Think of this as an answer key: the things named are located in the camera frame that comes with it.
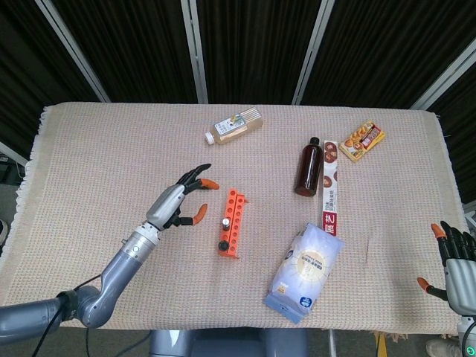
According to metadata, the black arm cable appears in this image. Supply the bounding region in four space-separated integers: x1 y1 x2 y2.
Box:
35 274 103 357

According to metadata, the blue white tissue pack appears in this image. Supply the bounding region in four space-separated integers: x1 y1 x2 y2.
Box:
263 222 346 325

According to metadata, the clear juice bottle white cap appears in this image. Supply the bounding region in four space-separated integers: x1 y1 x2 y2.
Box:
204 106 265 146

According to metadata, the grey metal partition post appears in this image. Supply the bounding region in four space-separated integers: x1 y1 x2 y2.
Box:
181 0 209 104
291 0 335 106
410 36 476 112
35 0 112 103

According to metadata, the orange tool holder rack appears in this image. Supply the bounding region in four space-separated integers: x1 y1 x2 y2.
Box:
217 187 249 259

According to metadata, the grey robot torso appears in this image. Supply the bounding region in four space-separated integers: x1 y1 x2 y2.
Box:
148 329 309 357

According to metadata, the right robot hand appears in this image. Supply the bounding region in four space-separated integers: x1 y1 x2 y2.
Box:
416 221 476 318

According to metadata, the dark brown bottle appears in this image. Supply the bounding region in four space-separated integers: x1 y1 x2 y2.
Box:
294 136 325 197

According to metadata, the beige woven tablecloth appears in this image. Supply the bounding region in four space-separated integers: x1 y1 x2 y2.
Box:
0 102 469 340

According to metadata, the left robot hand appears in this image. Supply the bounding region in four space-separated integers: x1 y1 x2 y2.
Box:
145 163 221 231

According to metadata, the yellow snack box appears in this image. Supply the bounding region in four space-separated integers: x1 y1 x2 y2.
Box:
338 119 387 164

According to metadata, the dark pleated curtain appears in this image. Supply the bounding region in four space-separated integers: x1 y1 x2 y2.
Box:
0 0 476 205

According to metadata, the long white baking paper box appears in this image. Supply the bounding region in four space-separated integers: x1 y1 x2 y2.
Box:
318 140 340 237

